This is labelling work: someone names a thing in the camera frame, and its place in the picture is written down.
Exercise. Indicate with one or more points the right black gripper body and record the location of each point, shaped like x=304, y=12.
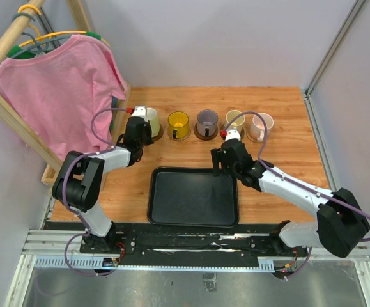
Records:
x=218, y=156

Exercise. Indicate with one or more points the brown coaster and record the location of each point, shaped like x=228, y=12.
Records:
x=222, y=132
x=200, y=136
x=160, y=133

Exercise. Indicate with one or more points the cream mug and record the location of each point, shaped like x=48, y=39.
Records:
x=236, y=118

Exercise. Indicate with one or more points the purple mug black handle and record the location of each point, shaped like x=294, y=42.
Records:
x=207, y=122

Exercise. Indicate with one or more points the pink mug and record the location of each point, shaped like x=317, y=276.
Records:
x=257, y=124

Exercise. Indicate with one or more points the woven rattan coaster back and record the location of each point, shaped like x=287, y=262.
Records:
x=178, y=133

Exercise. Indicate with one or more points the white mug yellow handle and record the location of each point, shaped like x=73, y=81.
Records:
x=152, y=117

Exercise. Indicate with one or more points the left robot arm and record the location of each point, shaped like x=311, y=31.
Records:
x=79, y=181

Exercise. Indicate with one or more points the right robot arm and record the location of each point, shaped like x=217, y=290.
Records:
x=339, y=223

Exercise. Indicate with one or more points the black serving tray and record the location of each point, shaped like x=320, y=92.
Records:
x=192, y=197

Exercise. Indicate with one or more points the pink t-shirt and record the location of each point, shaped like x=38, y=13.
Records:
x=65, y=96

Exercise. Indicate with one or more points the grey hanger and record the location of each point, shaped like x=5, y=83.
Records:
x=38, y=46

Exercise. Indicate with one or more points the yellow green hanger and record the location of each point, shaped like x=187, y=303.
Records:
x=81, y=20

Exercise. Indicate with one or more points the wooden clothes rack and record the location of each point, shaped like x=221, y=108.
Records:
x=8, y=114

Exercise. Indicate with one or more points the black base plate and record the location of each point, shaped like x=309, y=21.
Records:
x=196, y=247

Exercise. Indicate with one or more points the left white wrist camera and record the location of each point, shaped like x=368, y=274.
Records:
x=140, y=111

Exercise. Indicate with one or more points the aluminium corner post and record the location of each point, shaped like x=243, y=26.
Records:
x=338, y=40

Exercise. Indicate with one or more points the aluminium rail frame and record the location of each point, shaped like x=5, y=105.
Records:
x=52, y=271

